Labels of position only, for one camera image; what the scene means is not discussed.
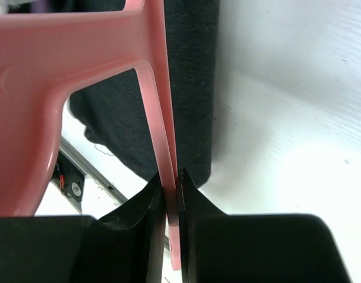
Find black trousers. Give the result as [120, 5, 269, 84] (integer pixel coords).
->
[68, 0, 221, 189]

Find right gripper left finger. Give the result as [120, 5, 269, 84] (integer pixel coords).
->
[0, 175, 166, 282]

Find pink hanger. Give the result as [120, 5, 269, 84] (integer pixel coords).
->
[0, 1, 181, 270]

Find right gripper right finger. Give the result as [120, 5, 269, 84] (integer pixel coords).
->
[177, 170, 350, 282]

